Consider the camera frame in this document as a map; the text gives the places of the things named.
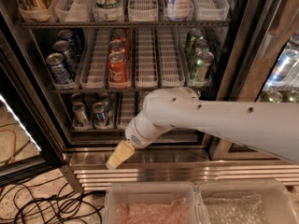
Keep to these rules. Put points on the blue redbull can front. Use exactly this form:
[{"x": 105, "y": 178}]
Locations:
[{"x": 100, "y": 114}]

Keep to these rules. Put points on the blue pepsi can front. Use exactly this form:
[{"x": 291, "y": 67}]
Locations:
[{"x": 59, "y": 69}]

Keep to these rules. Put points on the red coca cola can middle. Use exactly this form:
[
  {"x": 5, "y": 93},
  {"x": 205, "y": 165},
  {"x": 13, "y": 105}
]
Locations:
[{"x": 117, "y": 46}]

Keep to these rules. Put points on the green can middle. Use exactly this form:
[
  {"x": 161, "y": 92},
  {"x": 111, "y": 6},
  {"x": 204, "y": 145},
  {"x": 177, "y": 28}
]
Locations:
[{"x": 199, "y": 46}]

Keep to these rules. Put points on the open fridge glass door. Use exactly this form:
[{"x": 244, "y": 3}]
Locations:
[{"x": 19, "y": 104}]

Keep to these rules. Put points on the blue redbull can rear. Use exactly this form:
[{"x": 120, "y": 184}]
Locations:
[{"x": 106, "y": 99}]

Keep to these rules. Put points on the red coca cola can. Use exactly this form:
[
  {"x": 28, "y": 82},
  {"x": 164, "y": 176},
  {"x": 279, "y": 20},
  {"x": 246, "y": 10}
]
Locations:
[
  {"x": 117, "y": 67},
  {"x": 117, "y": 46},
  {"x": 119, "y": 34}
]

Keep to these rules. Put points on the red coca cola can rear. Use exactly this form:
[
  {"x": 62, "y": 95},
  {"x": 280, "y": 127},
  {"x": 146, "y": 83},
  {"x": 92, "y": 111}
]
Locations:
[{"x": 119, "y": 34}]

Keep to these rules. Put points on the stainless fridge base grille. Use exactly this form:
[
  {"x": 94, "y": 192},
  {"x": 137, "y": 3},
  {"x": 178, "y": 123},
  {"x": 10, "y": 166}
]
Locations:
[{"x": 86, "y": 171}]

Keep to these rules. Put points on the closed right fridge door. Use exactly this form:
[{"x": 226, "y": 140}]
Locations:
[{"x": 258, "y": 32}]

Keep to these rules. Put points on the clear bin pink bubble wrap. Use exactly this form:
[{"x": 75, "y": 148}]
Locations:
[{"x": 152, "y": 203}]

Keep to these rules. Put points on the blue pepsi can middle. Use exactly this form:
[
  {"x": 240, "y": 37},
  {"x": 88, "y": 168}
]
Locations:
[{"x": 64, "y": 47}]

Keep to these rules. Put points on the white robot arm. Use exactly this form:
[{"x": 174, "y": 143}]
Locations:
[{"x": 271, "y": 128}]

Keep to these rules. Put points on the blue redbull can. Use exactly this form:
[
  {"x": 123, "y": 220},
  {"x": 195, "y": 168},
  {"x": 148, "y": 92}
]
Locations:
[
  {"x": 106, "y": 99},
  {"x": 100, "y": 114}
]

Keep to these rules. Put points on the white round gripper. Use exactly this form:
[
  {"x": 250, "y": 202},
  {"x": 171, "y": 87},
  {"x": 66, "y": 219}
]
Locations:
[{"x": 135, "y": 135}]

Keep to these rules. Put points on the blue pepsi can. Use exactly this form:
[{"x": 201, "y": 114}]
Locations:
[
  {"x": 64, "y": 47},
  {"x": 74, "y": 38},
  {"x": 59, "y": 69}
]

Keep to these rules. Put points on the red coca cola can front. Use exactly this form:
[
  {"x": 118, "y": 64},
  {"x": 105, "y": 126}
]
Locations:
[{"x": 117, "y": 67}]

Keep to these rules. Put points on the blue pepsi can rear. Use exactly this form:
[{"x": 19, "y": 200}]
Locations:
[{"x": 74, "y": 38}]

